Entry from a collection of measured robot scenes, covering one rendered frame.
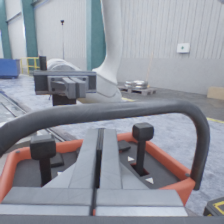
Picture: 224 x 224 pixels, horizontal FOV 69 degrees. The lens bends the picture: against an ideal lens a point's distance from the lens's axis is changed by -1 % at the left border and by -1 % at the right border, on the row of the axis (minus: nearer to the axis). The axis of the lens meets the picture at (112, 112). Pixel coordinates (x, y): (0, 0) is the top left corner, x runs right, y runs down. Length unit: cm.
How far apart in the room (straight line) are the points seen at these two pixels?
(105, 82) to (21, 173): 39
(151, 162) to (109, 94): 36
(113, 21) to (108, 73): 16
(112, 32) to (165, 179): 45
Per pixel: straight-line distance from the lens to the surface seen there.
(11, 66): 963
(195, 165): 19
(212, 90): 592
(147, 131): 19
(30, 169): 24
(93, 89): 38
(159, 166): 24
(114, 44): 56
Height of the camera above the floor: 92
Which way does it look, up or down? 17 degrees down
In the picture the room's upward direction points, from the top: 2 degrees clockwise
